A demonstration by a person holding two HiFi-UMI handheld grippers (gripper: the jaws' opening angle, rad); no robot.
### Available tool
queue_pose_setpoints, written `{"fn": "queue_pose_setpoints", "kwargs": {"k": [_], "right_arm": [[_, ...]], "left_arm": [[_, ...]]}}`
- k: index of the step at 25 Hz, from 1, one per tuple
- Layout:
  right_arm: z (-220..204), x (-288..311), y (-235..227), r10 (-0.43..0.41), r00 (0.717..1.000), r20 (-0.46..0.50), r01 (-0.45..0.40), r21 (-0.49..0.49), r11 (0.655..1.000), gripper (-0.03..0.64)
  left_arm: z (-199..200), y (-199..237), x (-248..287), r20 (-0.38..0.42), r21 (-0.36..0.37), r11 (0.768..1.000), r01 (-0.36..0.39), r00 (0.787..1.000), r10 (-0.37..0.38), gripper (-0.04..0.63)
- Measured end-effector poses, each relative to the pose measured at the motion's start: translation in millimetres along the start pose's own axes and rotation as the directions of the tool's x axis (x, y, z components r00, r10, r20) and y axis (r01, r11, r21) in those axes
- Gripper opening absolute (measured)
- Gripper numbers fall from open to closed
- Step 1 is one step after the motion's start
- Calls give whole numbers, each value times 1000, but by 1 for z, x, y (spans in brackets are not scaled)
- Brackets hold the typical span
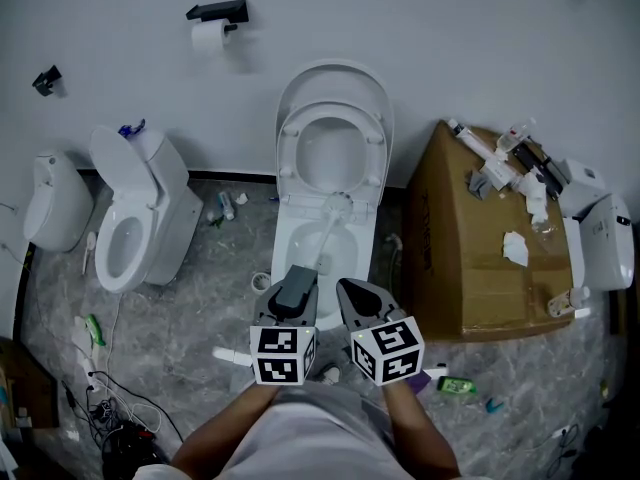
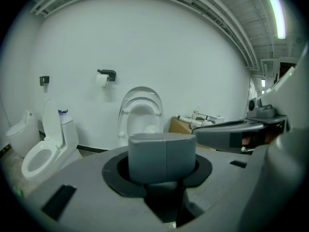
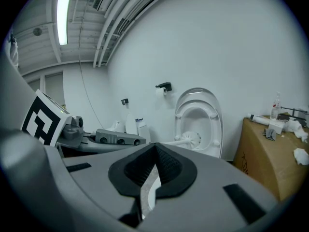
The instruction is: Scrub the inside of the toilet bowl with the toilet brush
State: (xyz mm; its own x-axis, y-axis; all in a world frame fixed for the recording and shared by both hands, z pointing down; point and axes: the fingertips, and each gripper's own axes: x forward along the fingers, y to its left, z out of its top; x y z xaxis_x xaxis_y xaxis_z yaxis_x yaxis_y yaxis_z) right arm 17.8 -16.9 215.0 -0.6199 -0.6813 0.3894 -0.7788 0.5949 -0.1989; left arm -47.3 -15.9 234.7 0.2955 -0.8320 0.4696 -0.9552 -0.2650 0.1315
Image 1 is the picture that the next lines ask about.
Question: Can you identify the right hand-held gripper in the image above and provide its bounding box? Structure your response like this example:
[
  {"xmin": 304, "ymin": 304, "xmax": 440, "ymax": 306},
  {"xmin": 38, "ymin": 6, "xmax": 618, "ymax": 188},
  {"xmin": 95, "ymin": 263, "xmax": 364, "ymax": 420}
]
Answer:
[{"xmin": 335, "ymin": 277, "xmax": 427, "ymax": 387}]

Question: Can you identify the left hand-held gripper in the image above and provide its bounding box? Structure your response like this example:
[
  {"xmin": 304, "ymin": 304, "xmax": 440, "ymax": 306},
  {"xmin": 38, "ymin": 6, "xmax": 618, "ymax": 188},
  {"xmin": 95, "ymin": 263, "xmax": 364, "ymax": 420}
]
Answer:
[{"xmin": 248, "ymin": 279, "xmax": 321, "ymax": 387}]

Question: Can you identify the white toilet with raised lid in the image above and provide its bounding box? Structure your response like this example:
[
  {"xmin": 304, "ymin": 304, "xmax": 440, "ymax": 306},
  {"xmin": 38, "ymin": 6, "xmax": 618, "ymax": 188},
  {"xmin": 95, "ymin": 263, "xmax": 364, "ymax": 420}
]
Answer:
[{"xmin": 269, "ymin": 58, "xmax": 396, "ymax": 332}]

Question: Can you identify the white toilet brush grey grip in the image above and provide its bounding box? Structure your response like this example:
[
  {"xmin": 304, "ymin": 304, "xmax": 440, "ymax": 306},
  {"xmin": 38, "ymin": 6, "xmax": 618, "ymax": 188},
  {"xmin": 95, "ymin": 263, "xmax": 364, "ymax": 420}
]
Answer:
[{"xmin": 273, "ymin": 191, "xmax": 355, "ymax": 320}]

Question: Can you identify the person's right forearm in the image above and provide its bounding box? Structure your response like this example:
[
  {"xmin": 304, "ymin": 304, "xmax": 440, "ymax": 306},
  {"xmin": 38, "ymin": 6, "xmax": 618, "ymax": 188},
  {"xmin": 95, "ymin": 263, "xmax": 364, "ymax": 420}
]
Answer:
[{"xmin": 382, "ymin": 380, "xmax": 461, "ymax": 479}]

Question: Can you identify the person's left forearm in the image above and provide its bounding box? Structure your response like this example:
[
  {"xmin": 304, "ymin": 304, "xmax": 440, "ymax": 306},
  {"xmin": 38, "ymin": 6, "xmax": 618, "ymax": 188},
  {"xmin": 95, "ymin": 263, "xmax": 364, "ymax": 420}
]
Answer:
[{"xmin": 169, "ymin": 382, "xmax": 281, "ymax": 479}]

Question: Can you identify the white toilet with tank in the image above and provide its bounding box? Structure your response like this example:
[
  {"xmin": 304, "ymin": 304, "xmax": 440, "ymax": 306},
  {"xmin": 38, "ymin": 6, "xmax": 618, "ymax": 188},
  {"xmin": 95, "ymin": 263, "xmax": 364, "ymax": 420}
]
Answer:
[{"xmin": 88, "ymin": 125, "xmax": 205, "ymax": 294}]

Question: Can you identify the white smart toilet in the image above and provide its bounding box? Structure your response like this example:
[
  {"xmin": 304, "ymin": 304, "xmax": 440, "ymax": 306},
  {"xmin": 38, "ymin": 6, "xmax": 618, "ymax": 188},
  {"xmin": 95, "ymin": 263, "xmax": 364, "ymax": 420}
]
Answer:
[{"xmin": 562, "ymin": 192, "xmax": 635, "ymax": 291}]

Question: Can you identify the white toilet paper roll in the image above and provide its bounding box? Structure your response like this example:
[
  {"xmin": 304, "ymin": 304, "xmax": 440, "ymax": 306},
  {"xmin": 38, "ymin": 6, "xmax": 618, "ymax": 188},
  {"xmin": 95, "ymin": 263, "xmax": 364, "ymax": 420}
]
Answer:
[{"xmin": 191, "ymin": 19, "xmax": 232, "ymax": 57}]

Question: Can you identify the black toilet paper holder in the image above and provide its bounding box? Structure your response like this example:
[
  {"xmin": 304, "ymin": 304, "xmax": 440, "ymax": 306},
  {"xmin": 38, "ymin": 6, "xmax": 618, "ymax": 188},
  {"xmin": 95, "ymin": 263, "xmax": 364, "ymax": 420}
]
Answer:
[{"xmin": 185, "ymin": 0, "xmax": 250, "ymax": 32}]

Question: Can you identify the large cardboard box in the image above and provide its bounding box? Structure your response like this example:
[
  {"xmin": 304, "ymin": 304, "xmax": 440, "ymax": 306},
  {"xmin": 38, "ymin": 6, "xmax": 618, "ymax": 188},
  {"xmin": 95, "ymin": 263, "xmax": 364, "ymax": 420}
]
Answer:
[{"xmin": 403, "ymin": 120, "xmax": 575, "ymax": 343}]

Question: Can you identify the person's white shirt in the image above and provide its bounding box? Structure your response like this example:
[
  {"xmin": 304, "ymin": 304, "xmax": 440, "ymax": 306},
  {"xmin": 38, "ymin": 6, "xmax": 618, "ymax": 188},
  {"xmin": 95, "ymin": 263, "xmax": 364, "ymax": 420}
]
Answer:
[{"xmin": 132, "ymin": 380, "xmax": 496, "ymax": 480}]

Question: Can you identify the flat white tissue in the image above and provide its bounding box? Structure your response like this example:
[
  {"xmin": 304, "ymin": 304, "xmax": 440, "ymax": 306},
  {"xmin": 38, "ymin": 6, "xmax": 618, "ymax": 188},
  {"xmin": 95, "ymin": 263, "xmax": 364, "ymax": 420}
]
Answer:
[{"xmin": 502, "ymin": 231, "xmax": 530, "ymax": 268}]

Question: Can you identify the green spray bottle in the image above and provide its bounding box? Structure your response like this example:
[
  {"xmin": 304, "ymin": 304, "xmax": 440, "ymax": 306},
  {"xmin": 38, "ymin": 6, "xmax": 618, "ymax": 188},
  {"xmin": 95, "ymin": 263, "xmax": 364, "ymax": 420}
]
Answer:
[{"xmin": 84, "ymin": 314, "xmax": 107, "ymax": 348}]

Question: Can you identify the white sealant tube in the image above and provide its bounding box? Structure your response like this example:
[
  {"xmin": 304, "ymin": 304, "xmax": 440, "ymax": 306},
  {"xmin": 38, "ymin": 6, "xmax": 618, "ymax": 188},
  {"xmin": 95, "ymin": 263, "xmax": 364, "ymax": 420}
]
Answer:
[{"xmin": 447, "ymin": 118, "xmax": 496, "ymax": 162}]

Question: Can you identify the clear plastic bottle white cap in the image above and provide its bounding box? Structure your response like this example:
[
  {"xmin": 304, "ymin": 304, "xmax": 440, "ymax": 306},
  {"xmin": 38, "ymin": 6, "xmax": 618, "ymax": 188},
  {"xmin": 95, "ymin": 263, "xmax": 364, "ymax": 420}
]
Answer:
[{"xmin": 547, "ymin": 286, "xmax": 591, "ymax": 319}]

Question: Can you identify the large crumpled white tissue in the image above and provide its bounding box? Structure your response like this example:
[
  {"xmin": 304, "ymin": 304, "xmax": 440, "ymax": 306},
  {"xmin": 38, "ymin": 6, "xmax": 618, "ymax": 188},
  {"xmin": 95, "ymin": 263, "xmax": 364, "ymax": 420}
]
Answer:
[{"xmin": 519, "ymin": 172, "xmax": 551, "ymax": 227}]

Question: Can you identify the white power strip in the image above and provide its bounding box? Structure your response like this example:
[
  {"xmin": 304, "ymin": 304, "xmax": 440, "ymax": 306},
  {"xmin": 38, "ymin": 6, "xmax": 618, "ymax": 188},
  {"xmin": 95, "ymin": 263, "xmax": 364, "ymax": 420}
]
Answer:
[{"xmin": 79, "ymin": 357, "xmax": 102, "ymax": 390}]

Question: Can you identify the white paper sheet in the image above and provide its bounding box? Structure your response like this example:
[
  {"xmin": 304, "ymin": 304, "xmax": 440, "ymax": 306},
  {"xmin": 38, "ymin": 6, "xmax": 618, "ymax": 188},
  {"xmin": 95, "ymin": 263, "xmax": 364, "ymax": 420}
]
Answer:
[{"xmin": 72, "ymin": 317, "xmax": 101, "ymax": 364}]

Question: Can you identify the black long tool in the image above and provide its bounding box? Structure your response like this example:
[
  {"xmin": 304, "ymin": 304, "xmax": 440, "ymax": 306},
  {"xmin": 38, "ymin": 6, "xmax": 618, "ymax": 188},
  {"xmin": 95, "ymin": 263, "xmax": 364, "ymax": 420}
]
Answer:
[{"xmin": 512, "ymin": 140, "xmax": 566, "ymax": 199}]

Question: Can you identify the clear empty plastic bottle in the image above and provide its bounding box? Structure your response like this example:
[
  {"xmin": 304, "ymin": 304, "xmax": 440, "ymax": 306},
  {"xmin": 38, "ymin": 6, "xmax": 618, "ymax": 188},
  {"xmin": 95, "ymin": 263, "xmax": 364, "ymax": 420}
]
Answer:
[{"xmin": 496, "ymin": 116, "xmax": 538, "ymax": 152}]

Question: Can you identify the white urinal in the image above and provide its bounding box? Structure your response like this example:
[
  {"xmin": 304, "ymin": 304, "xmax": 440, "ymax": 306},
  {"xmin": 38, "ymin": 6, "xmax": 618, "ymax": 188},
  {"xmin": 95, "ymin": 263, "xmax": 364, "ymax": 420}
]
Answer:
[{"xmin": 23, "ymin": 150, "xmax": 95, "ymax": 253}]

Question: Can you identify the brown cardboard box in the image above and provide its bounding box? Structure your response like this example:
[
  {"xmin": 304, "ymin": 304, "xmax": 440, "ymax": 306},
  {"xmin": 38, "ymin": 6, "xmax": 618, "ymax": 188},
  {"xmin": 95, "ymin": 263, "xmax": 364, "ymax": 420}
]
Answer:
[{"xmin": 0, "ymin": 337, "xmax": 60, "ymax": 429}]

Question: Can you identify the grey flexible hose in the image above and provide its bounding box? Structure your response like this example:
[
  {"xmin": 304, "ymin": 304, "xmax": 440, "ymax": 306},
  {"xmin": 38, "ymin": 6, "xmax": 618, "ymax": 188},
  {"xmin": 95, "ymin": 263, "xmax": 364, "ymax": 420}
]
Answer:
[{"xmin": 384, "ymin": 233, "xmax": 405, "ymax": 269}]

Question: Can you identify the black cable tangle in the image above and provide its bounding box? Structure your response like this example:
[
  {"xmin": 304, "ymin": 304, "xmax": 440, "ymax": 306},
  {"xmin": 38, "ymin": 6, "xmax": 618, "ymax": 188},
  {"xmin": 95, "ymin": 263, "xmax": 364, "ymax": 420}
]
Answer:
[{"xmin": 62, "ymin": 370, "xmax": 184, "ymax": 480}]

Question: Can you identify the black looped cable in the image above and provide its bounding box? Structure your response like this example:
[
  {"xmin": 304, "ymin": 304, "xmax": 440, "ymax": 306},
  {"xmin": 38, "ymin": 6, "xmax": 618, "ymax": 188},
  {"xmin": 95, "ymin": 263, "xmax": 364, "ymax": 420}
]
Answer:
[{"xmin": 544, "ymin": 425, "xmax": 581, "ymax": 474}]

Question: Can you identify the black wall bracket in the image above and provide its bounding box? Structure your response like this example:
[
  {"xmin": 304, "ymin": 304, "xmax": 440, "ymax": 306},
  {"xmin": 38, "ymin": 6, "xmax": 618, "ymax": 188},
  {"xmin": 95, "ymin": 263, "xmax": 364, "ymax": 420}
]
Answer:
[{"xmin": 31, "ymin": 64, "xmax": 64, "ymax": 98}]

